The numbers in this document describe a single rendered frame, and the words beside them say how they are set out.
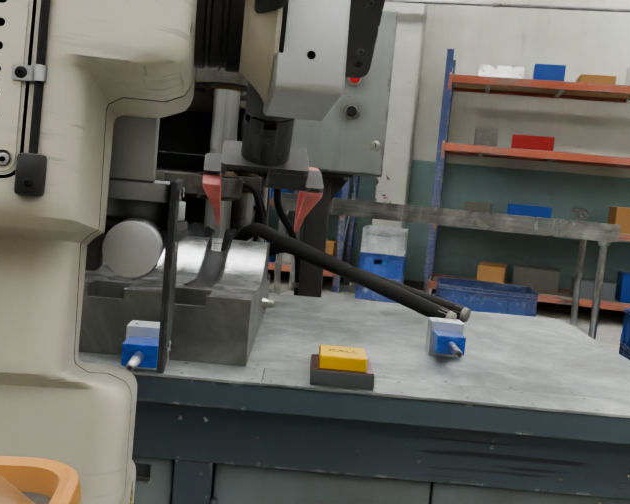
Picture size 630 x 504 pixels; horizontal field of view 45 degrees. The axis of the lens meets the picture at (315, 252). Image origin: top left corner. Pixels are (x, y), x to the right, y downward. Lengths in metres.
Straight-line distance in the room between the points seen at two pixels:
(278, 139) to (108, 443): 0.44
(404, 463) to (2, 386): 0.62
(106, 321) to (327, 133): 0.97
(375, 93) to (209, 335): 1.00
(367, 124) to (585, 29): 6.04
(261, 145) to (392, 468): 0.46
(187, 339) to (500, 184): 6.70
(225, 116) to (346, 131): 0.31
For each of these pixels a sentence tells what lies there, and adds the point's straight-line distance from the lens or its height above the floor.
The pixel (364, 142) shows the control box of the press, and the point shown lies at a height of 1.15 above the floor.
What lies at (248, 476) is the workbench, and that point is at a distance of 1.06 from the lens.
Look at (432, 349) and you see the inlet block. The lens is 1.19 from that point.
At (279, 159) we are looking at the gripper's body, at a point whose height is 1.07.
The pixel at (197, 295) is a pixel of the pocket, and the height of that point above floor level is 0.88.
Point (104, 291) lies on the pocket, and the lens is 1.08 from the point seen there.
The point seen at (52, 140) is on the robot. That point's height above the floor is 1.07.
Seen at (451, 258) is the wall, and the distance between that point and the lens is 7.63.
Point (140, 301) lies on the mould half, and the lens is 1.02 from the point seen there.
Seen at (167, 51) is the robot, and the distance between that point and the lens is 0.47.
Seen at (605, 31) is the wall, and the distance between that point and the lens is 7.82.
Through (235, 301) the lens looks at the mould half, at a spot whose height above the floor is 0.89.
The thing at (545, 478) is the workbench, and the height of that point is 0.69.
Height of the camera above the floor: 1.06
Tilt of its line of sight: 6 degrees down
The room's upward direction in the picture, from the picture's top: 5 degrees clockwise
